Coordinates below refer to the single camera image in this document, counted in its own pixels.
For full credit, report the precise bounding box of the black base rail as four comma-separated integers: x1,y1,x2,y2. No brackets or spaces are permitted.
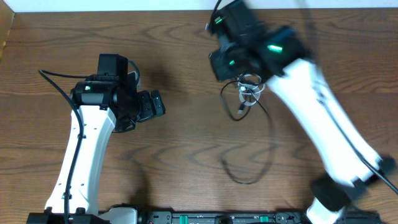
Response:
136,210,311,224

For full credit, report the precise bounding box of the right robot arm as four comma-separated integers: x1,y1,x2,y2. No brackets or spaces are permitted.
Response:
206,1,397,223

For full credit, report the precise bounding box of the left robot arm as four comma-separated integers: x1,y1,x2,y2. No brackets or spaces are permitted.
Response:
26,54,165,224

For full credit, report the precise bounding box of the white usb cable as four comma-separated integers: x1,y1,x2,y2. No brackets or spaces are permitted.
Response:
236,73,267,107

